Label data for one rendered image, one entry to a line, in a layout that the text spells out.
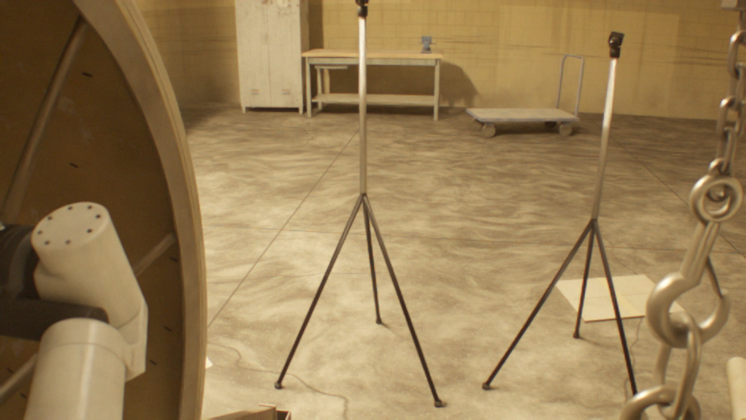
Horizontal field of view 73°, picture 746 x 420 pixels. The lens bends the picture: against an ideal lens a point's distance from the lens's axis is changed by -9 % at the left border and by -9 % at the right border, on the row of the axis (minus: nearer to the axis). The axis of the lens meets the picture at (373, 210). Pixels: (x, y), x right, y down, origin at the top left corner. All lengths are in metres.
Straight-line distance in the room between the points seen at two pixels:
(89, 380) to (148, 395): 1.18
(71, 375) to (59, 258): 0.10
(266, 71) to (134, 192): 6.55
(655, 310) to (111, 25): 0.97
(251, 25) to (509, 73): 3.75
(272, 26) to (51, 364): 7.50
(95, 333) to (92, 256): 0.07
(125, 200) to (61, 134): 0.22
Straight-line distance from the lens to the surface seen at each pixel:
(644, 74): 8.89
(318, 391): 2.30
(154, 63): 1.24
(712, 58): 9.23
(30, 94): 1.44
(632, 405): 0.51
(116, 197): 1.48
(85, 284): 0.49
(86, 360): 0.42
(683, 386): 0.48
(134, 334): 0.51
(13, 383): 0.97
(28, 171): 0.94
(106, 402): 0.41
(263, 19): 7.87
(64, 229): 0.49
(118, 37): 1.12
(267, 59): 7.89
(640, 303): 3.13
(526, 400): 2.32
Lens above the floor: 1.44
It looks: 20 degrees down
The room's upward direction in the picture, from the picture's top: straight up
